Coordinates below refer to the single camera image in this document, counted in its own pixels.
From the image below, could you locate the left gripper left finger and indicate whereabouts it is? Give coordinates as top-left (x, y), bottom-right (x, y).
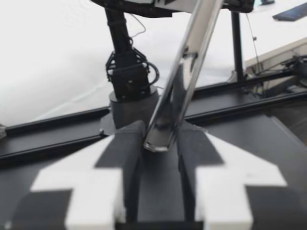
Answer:
top-left (9, 120), bottom-right (147, 230)

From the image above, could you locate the black frame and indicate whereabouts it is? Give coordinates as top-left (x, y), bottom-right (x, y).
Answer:
top-left (0, 11), bottom-right (307, 166)

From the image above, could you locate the silver metal fork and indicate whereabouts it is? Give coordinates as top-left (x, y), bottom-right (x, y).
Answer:
top-left (143, 0), bottom-right (223, 153)

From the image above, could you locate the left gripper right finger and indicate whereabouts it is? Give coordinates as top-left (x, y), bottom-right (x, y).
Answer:
top-left (176, 121), bottom-right (307, 230)

